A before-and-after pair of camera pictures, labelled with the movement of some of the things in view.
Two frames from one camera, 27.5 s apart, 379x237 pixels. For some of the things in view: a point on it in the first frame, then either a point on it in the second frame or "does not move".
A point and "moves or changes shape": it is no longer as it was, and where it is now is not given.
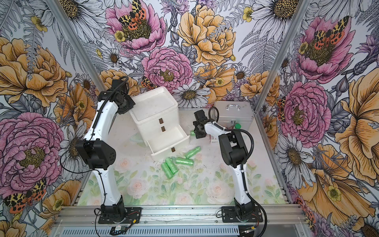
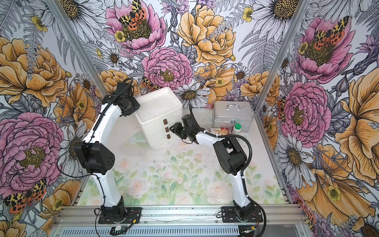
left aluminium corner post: x=77 y=44 does not move
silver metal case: x=232 y=112 does not move
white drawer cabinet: x=156 y=113 moves or changes shape
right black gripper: x=198 y=135 -> x=176 y=127
